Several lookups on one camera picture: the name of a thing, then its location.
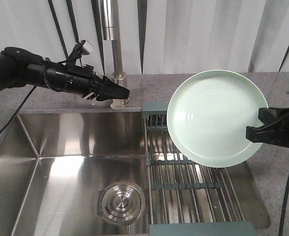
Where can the round steel drain cover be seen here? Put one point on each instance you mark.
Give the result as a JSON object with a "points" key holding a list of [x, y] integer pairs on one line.
{"points": [[121, 203]]}

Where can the pale green round plate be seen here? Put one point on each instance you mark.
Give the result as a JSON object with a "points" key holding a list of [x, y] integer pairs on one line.
{"points": [[208, 114]]}

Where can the grey green dish rack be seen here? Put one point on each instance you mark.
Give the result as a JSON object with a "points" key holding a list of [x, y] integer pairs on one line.
{"points": [[188, 199]]}

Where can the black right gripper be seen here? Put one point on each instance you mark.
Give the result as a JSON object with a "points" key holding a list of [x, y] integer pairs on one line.
{"points": [[275, 131]]}

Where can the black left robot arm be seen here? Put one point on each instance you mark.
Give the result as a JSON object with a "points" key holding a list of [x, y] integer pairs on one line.
{"points": [[19, 67]]}

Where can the stainless steel sink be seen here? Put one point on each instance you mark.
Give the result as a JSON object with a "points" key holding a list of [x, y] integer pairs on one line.
{"points": [[53, 166]]}

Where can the chrome kitchen faucet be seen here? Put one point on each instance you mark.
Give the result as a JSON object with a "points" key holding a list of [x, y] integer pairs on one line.
{"points": [[109, 12]]}

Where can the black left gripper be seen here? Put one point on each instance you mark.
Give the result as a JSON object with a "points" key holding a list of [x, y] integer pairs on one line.
{"points": [[82, 81]]}

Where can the white pleated curtain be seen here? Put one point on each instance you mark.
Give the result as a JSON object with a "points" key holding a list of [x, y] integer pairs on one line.
{"points": [[157, 36]]}

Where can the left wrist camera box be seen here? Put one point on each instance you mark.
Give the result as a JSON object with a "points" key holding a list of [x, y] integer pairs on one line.
{"points": [[83, 47]]}

